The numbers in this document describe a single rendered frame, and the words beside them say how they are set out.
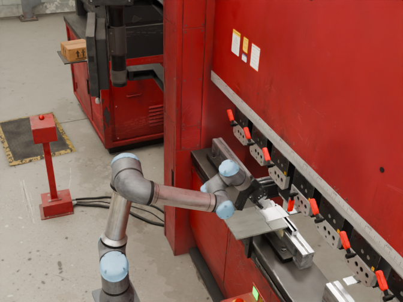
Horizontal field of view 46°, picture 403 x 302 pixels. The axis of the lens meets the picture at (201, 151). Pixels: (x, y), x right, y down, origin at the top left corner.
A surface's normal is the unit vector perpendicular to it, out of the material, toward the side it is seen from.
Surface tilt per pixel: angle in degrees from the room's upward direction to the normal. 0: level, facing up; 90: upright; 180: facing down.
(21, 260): 0
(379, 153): 90
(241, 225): 0
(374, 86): 90
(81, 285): 0
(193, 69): 90
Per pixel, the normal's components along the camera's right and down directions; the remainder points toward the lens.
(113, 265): 0.07, -0.77
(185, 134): 0.36, 0.51
